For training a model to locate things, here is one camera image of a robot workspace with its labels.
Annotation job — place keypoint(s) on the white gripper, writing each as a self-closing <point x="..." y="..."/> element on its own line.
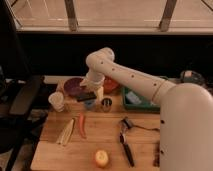
<point x="94" y="83"/>

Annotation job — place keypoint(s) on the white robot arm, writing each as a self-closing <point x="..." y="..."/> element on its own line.
<point x="186" y="111"/>

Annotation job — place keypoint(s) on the black eraser block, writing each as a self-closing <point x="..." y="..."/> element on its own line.
<point x="86" y="96"/>

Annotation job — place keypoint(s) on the red bowl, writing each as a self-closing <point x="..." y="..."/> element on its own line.
<point x="110" y="85"/>

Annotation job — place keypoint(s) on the purple bowl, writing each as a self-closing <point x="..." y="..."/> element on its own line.
<point x="72" y="86"/>

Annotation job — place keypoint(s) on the small metal cup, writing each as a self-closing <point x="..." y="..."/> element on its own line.
<point x="106" y="104"/>

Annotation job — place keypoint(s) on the small blue object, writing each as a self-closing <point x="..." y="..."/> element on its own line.
<point x="89" y="104"/>

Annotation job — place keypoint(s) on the light blue sponge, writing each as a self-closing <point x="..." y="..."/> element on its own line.
<point x="133" y="98"/>

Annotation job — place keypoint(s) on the orange carrot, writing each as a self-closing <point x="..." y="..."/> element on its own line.
<point x="81" y="126"/>

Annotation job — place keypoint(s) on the green plastic bin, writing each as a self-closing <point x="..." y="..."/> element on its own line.
<point x="145" y="104"/>

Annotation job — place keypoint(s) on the white plastic cup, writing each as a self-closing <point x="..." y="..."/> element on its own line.
<point x="56" y="99"/>

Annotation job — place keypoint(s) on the yellow corn cob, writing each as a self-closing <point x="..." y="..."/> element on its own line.
<point x="64" y="136"/>

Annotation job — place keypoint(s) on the yellow apple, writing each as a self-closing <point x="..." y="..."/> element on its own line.
<point x="101" y="158"/>

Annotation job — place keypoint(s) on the black office chair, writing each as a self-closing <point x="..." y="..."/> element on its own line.
<point x="18" y="90"/>

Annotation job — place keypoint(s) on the bunch of dark grapes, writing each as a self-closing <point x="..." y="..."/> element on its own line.
<point x="156" y="161"/>

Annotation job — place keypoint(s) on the black handled peeler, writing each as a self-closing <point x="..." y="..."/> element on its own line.
<point x="126" y="125"/>

